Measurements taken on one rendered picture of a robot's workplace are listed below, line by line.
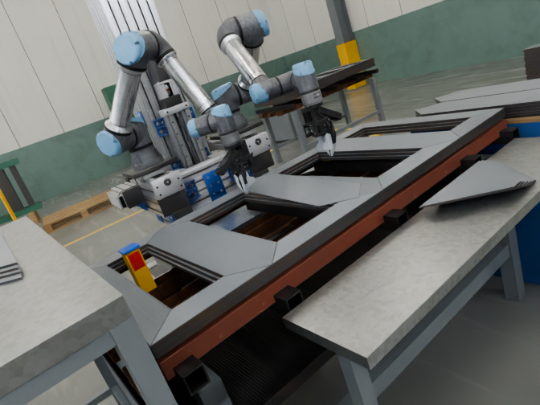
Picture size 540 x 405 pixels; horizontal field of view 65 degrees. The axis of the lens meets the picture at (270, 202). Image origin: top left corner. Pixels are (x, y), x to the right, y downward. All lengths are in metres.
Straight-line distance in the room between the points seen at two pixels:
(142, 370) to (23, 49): 10.93
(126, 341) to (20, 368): 0.14
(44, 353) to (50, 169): 10.65
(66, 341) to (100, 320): 0.05
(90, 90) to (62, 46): 1.12
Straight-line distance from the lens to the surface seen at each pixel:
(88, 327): 0.71
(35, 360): 0.71
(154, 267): 3.23
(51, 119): 11.32
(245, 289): 1.03
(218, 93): 2.20
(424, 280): 1.03
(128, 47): 1.76
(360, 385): 1.06
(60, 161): 11.31
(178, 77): 1.84
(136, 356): 0.75
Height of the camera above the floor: 1.31
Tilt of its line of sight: 18 degrees down
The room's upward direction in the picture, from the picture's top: 19 degrees counter-clockwise
